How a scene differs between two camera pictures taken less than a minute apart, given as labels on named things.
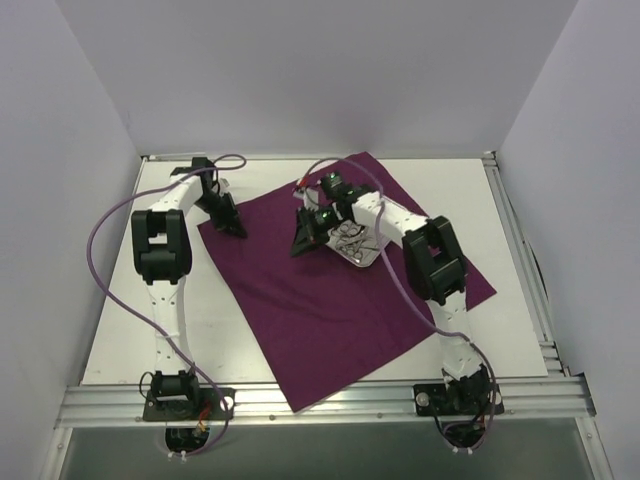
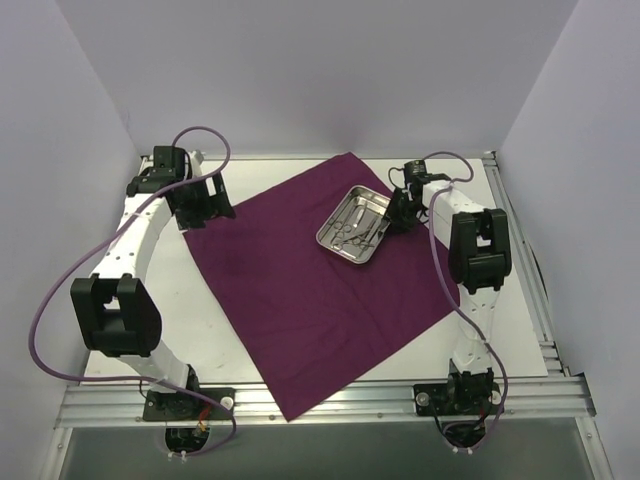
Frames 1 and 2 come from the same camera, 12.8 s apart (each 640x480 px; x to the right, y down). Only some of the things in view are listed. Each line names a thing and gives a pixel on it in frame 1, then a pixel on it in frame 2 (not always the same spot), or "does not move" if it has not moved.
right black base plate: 458,400 does not move
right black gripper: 310,223 to 400,209
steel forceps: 347,230 to 362,240
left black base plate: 206,405 does not move
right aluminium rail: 553,353 does not move
